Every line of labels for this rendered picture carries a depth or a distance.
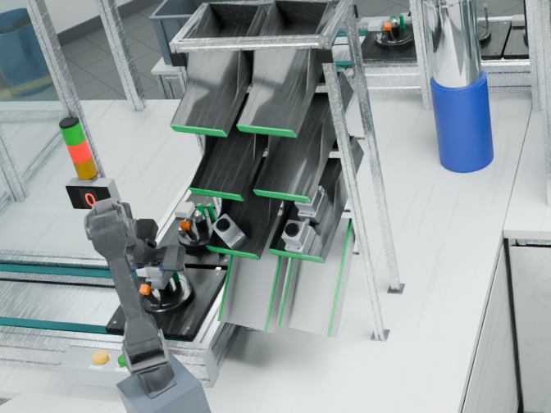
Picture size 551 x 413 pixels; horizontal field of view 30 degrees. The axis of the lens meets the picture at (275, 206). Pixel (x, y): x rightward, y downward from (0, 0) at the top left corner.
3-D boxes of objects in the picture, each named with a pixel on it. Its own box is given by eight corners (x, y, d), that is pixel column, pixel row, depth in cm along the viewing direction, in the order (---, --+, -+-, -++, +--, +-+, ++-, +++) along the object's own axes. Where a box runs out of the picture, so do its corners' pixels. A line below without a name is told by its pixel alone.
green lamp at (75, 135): (79, 146, 248) (73, 129, 245) (61, 146, 249) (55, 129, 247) (88, 134, 251) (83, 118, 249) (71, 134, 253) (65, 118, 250)
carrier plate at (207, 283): (194, 341, 244) (192, 334, 243) (107, 333, 253) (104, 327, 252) (229, 275, 262) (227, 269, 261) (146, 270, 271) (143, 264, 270)
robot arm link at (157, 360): (171, 368, 213) (163, 345, 210) (129, 379, 213) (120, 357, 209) (167, 347, 219) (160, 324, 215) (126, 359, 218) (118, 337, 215)
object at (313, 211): (319, 224, 225) (307, 209, 220) (302, 221, 227) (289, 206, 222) (331, 191, 228) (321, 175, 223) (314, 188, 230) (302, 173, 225)
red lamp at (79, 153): (85, 163, 250) (79, 147, 248) (68, 163, 252) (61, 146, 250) (94, 152, 254) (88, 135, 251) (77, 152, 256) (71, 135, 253)
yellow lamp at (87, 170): (92, 179, 253) (85, 163, 251) (75, 179, 255) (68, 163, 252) (101, 168, 257) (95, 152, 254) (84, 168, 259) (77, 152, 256)
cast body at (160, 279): (164, 289, 250) (157, 267, 247) (147, 288, 252) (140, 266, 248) (177, 268, 257) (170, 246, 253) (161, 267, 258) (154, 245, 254)
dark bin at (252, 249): (259, 260, 226) (246, 245, 220) (210, 251, 232) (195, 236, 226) (302, 152, 236) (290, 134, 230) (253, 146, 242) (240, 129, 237)
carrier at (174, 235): (231, 272, 263) (220, 233, 256) (148, 267, 272) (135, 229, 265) (261, 215, 281) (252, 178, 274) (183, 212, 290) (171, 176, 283)
